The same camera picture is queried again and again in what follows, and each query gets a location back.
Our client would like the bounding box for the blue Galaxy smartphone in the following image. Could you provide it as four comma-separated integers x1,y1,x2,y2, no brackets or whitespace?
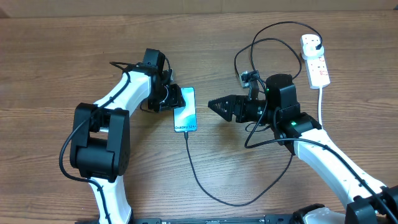
174,87,197,133

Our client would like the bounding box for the black USB charging cable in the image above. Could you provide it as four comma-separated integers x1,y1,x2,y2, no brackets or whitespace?
183,21,323,208

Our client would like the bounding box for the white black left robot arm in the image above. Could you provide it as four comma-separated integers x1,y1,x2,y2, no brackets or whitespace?
64,49,186,223

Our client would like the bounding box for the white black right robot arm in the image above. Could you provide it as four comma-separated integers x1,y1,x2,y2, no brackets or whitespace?
208,74,397,223

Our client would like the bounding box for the white charger plug adapter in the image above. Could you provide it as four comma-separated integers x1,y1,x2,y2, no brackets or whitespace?
302,44,325,60

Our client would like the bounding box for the white power strip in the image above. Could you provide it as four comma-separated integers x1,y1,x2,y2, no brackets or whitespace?
300,34,330,89

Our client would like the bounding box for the white power strip cord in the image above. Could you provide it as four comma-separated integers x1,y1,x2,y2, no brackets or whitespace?
317,87,325,129

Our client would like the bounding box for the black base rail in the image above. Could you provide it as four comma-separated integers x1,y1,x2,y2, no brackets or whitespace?
74,213,351,224

